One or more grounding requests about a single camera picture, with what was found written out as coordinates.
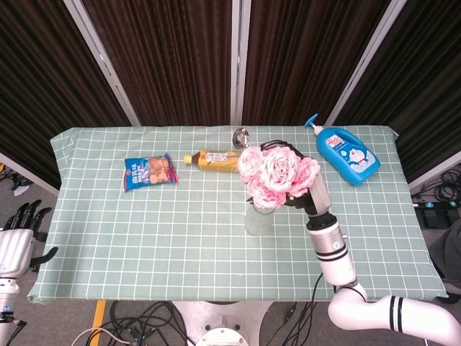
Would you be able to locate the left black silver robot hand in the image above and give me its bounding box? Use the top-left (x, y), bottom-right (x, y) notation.
top-left (0, 199), bottom-right (59, 279)

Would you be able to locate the right black grey robot hand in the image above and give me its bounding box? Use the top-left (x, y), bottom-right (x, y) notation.
top-left (259, 139), bottom-right (333, 218)

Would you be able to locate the pink flower bouquet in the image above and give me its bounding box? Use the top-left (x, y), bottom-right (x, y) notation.
top-left (236, 146), bottom-right (321, 210)

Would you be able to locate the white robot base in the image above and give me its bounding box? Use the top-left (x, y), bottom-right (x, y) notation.
top-left (171, 301), bottom-right (275, 346)

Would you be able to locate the textured clear glass vase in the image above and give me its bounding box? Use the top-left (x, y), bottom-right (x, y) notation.
top-left (244, 201), bottom-right (274, 237)

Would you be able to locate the blue pump lotion bottle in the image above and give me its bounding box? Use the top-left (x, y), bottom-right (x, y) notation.
top-left (304, 112), bottom-right (382, 187)

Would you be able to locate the metal ladle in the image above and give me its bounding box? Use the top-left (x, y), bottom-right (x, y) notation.
top-left (232, 126), bottom-right (251, 149)

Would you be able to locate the yellow label tea bottle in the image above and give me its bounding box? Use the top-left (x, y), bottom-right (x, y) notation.
top-left (183, 149), bottom-right (244, 174)

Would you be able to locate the black foot pedal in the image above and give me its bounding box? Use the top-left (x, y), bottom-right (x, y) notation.
top-left (413, 200), bottom-right (461, 229)

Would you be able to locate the dark grey bulky object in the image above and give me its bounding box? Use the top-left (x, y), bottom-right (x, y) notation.
top-left (427, 219), bottom-right (461, 285)

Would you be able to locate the green checked tablecloth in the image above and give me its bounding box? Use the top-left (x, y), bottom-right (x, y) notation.
top-left (27, 124), bottom-right (449, 303)

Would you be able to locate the blue snack biscuit bag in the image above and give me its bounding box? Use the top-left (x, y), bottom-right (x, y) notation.
top-left (121, 151), bottom-right (179, 194)

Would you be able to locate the black floor cable bundle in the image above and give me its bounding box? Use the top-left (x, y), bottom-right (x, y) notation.
top-left (102, 301), bottom-right (197, 346)
top-left (410, 167), bottom-right (461, 208)
top-left (0, 161), bottom-right (32, 198)

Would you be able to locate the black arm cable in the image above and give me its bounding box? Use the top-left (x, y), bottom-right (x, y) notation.
top-left (310, 272), bottom-right (325, 303)

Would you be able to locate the white floor cable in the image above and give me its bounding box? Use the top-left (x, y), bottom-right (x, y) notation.
top-left (71, 326), bottom-right (125, 346)

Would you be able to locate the dark partition panel grey frame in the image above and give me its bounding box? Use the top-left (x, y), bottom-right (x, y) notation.
top-left (63, 0), bottom-right (241, 126)
top-left (0, 0), bottom-right (141, 199)
top-left (323, 0), bottom-right (461, 192)
top-left (232, 0), bottom-right (399, 127)

